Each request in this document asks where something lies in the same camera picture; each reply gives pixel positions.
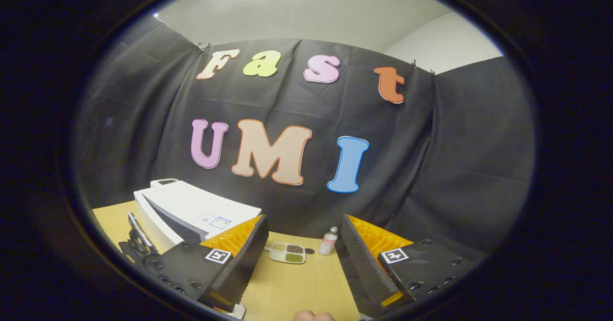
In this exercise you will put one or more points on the small pink label bottle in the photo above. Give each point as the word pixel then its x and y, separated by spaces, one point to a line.
pixel 328 244

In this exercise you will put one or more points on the white square plate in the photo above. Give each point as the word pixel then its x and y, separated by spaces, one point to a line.
pixel 237 311

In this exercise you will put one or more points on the white toaster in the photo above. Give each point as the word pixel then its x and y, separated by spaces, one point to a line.
pixel 158 185

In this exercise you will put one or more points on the white microwave oven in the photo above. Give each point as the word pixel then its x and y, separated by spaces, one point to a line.
pixel 210 206

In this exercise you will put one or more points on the black backdrop cloth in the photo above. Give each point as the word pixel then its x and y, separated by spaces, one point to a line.
pixel 297 110

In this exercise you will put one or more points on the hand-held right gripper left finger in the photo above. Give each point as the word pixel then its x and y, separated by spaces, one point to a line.
pixel 251 251

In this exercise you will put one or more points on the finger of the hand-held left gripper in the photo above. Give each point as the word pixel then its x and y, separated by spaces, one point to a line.
pixel 141 244

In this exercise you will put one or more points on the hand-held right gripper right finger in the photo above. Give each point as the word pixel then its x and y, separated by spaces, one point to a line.
pixel 354 263

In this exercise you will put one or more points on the white divided spice dish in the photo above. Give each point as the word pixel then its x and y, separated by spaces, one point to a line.
pixel 278 248

